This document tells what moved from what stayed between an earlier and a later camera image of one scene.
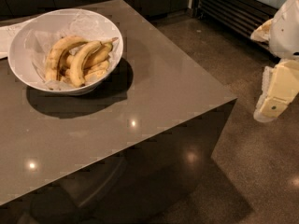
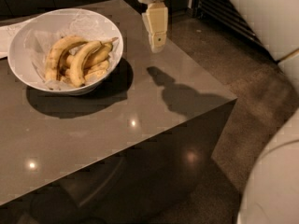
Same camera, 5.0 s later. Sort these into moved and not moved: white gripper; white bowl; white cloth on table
Moved: white gripper
Not moved: white cloth on table; white bowl
